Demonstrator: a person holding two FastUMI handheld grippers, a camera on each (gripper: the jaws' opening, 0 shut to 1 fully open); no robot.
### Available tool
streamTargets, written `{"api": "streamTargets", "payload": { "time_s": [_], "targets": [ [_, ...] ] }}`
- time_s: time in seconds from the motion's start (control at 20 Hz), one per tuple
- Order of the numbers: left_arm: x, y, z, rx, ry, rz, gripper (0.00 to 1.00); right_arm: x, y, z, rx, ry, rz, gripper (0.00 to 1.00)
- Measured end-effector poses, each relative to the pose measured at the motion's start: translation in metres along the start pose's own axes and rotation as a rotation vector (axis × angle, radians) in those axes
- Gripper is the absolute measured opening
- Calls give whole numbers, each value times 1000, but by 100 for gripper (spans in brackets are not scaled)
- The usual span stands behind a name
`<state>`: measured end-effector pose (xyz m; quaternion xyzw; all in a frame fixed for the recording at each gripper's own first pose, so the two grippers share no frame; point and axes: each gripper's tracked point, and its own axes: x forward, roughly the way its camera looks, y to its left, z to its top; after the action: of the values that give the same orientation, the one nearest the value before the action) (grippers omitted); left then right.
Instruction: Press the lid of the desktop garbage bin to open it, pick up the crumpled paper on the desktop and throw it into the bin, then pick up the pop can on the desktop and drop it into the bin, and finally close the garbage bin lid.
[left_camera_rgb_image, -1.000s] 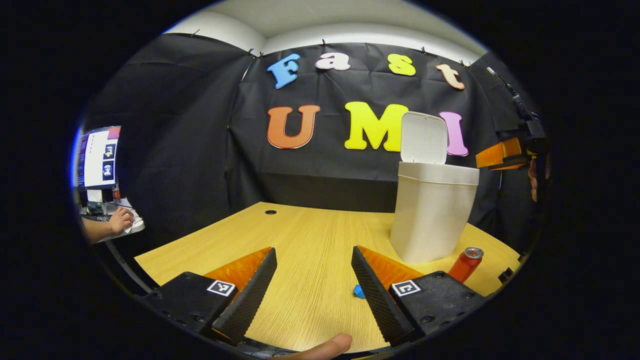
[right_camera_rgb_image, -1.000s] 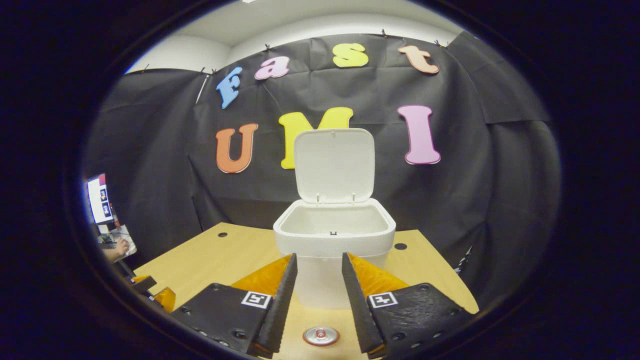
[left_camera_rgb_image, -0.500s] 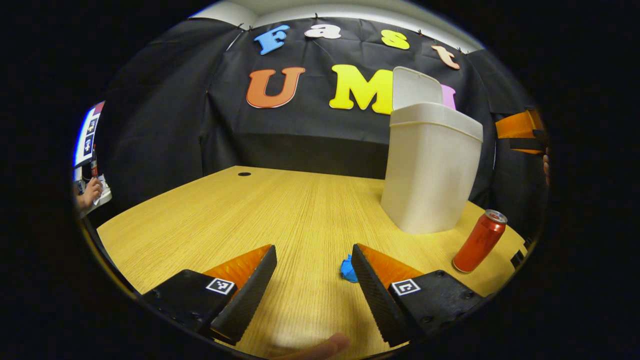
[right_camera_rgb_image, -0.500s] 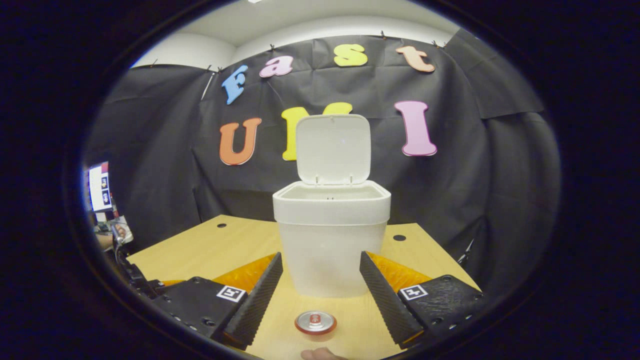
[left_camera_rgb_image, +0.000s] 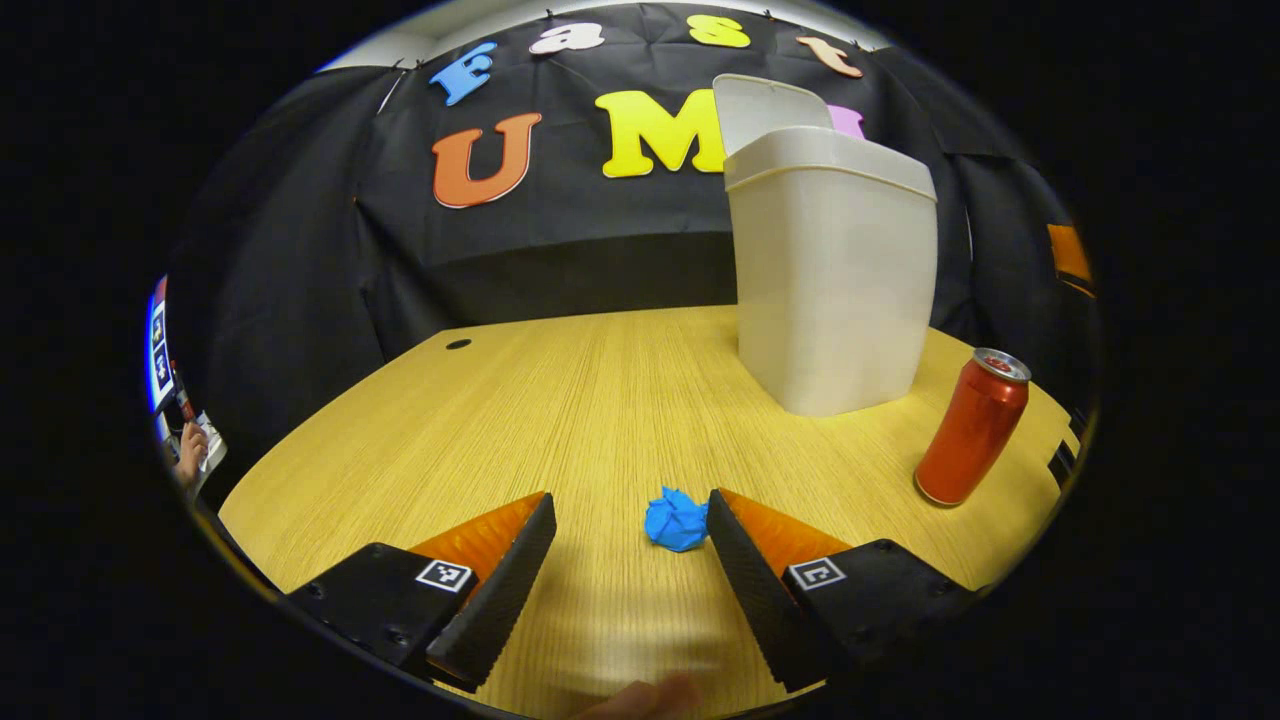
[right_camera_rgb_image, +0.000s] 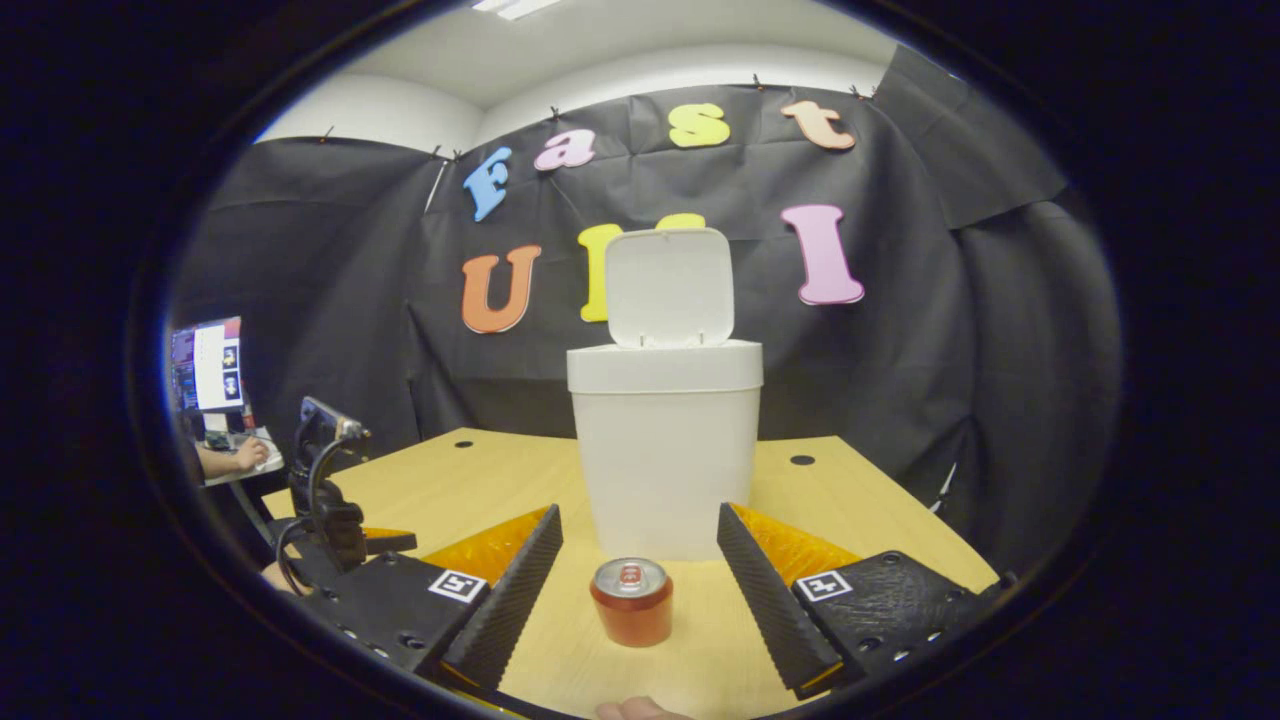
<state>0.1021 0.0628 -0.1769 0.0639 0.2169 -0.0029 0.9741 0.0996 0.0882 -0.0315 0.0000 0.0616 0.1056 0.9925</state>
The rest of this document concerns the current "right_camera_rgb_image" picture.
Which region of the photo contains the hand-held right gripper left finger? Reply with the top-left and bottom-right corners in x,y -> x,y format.
300,503 -> 564,693

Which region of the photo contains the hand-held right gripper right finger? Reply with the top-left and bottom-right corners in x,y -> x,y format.
716,502 -> 1001,701

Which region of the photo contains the red pop can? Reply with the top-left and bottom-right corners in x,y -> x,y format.
589,557 -> 674,648

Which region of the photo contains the white desktop garbage bin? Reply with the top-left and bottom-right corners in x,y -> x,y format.
566,227 -> 765,561

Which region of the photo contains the wooden desktop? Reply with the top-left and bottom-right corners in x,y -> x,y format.
262,428 -> 1001,720

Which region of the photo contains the white side desk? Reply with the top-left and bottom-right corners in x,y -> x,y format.
204,428 -> 287,489

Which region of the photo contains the computer monitor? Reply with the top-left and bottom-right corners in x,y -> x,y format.
168,317 -> 247,417

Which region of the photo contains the black backdrop cloth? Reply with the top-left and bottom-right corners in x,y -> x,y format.
165,45 -> 1121,571

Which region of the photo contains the ceiling light panel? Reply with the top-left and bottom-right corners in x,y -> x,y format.
470,0 -> 563,22

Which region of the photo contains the black cable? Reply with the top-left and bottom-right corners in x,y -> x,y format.
274,436 -> 351,593

